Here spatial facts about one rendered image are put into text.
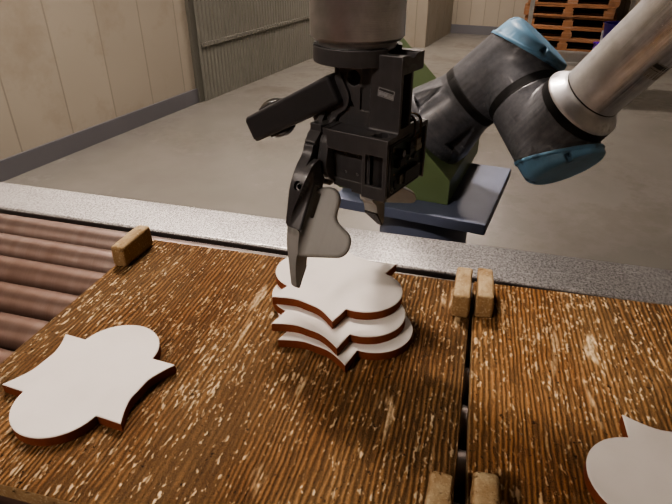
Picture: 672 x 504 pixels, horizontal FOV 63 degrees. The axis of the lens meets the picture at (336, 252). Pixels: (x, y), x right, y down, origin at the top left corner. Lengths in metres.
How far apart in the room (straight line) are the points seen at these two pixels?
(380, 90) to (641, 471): 0.33
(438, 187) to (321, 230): 0.51
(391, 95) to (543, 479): 0.30
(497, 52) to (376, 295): 0.50
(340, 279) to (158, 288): 0.20
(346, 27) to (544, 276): 0.41
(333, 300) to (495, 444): 0.20
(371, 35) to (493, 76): 0.50
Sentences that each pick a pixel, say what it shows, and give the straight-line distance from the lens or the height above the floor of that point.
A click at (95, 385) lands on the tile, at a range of 0.51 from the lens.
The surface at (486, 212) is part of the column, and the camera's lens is 0.95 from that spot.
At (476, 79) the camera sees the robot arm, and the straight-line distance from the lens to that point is 0.93.
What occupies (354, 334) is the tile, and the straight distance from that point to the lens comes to 0.51.
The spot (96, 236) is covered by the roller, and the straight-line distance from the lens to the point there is 0.82.
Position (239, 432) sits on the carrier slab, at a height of 0.94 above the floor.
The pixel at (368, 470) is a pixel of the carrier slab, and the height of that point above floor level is 0.94.
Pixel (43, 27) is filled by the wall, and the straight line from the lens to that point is 3.99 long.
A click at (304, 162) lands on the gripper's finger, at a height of 1.11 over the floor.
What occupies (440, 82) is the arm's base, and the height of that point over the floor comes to 1.06.
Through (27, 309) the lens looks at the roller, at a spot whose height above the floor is 0.91.
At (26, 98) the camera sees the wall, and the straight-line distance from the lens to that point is 3.91.
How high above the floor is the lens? 1.27
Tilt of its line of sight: 30 degrees down
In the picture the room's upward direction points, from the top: straight up
